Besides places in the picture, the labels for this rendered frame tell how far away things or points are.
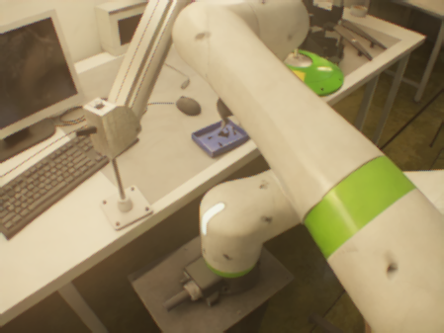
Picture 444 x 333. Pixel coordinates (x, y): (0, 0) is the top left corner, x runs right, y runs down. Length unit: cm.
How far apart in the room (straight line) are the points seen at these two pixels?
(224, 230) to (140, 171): 36
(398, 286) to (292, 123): 18
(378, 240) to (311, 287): 146
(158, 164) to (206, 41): 50
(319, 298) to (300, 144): 144
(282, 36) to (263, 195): 29
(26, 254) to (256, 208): 51
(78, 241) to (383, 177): 63
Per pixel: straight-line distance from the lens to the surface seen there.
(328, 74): 100
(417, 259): 29
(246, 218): 59
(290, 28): 54
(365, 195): 30
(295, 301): 169
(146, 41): 63
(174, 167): 87
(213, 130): 98
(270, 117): 35
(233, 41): 43
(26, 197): 89
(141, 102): 66
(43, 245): 79
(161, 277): 81
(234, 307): 77
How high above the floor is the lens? 151
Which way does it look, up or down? 43 degrees down
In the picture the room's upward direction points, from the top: 2 degrees clockwise
